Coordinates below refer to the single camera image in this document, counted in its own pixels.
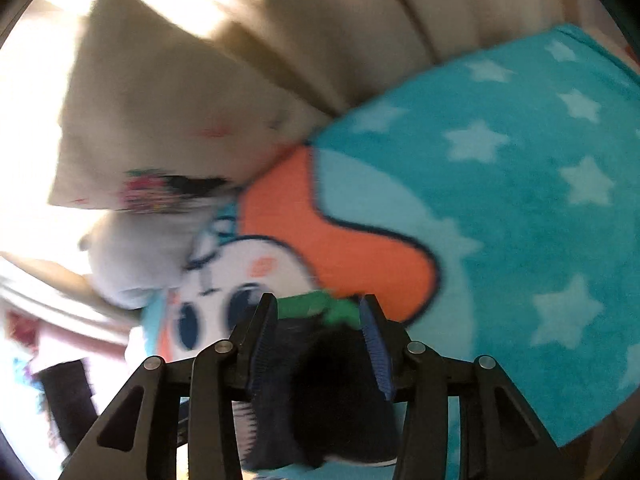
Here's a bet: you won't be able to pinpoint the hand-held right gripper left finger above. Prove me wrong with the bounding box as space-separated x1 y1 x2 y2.
59 292 278 480

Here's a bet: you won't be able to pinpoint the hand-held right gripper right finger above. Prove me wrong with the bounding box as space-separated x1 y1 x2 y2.
359 294 563 480

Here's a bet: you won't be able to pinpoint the dark pants with striped lining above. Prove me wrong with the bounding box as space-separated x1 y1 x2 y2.
240 290 401 471

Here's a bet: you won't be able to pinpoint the pale blue plush toy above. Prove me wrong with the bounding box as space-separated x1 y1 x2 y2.
77 207 216 311

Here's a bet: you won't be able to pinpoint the teal cartoon printed blanket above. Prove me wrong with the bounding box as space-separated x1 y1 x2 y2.
125 24 640 471

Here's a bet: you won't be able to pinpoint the dark cloth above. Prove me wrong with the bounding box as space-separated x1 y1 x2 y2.
37 360 101 453

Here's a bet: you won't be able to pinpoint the cream floral print pillow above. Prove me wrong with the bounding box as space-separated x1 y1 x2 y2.
47 0 296 216

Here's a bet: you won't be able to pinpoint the beige upholstered sofa back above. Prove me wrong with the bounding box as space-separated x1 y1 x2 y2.
200 0 591 116

